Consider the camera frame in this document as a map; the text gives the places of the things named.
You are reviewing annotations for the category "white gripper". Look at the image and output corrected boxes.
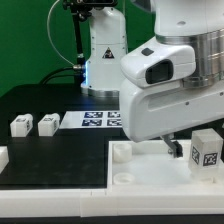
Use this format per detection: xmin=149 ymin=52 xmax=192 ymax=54
xmin=119 ymin=80 xmax=224 ymax=158

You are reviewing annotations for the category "white square tabletop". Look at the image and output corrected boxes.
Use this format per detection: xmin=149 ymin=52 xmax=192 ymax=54
xmin=108 ymin=140 xmax=224 ymax=194

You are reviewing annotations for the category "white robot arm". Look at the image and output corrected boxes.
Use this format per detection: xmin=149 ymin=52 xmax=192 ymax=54
xmin=81 ymin=0 xmax=224 ymax=155

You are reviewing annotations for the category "white obstacle fence front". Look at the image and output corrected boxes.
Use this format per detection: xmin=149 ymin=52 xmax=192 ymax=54
xmin=0 ymin=186 xmax=224 ymax=218

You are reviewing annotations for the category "white obstacle fence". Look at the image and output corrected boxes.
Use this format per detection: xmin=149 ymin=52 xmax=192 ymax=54
xmin=0 ymin=146 xmax=9 ymax=174
xmin=0 ymin=186 xmax=224 ymax=218

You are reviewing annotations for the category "white marker sheet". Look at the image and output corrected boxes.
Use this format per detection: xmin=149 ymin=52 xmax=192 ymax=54
xmin=60 ymin=110 xmax=122 ymax=129

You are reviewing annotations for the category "white obstacle fence left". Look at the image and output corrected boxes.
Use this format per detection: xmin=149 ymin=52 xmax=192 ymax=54
xmin=0 ymin=146 xmax=9 ymax=174

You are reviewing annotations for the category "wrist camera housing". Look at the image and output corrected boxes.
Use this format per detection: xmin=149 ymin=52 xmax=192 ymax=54
xmin=121 ymin=38 xmax=196 ymax=88

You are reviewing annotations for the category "black cable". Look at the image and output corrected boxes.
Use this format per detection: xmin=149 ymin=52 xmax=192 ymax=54
xmin=39 ymin=66 xmax=84 ymax=85

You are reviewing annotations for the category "black camera stand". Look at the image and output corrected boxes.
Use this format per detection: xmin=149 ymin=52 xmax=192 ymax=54
xmin=63 ymin=0 xmax=118 ymax=84

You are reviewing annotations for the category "grey cable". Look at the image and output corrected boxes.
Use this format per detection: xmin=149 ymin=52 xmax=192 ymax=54
xmin=46 ymin=0 xmax=79 ymax=68

